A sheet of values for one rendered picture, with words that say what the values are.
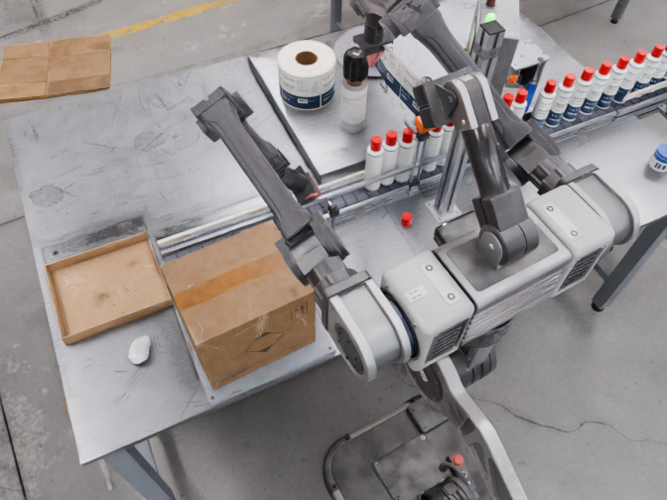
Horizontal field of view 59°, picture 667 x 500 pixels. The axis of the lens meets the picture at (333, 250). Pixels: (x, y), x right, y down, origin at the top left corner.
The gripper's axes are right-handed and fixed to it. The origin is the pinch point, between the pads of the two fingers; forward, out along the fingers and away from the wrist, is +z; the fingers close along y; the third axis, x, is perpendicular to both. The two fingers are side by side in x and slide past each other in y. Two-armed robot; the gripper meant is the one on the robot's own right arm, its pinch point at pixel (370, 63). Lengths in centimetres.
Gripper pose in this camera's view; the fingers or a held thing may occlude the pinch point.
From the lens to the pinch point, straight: 183.8
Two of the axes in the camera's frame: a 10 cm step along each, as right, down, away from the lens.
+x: 4.4, 7.5, -4.8
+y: -9.0, 3.5, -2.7
